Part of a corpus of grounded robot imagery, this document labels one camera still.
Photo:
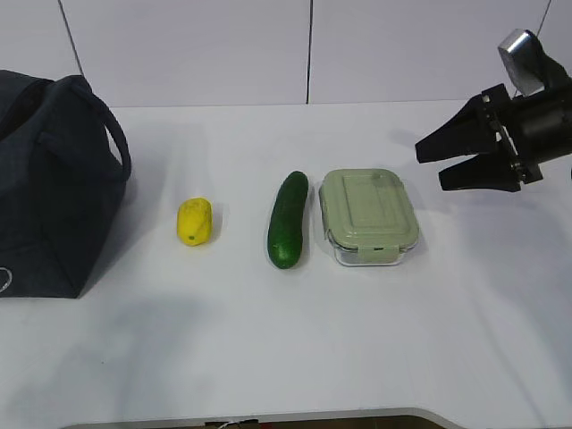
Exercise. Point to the dark blue lunch bag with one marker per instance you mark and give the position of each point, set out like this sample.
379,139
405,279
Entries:
65,163

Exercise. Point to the green cucumber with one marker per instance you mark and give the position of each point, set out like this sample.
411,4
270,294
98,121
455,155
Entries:
285,233

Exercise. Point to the yellow lemon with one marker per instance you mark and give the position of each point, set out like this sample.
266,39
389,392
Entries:
194,221

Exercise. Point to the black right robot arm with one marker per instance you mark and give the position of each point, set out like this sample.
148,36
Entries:
549,125

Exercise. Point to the green lidded glass container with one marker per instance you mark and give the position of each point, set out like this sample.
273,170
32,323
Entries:
367,216

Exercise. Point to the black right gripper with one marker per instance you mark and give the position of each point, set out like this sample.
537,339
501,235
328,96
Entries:
494,115

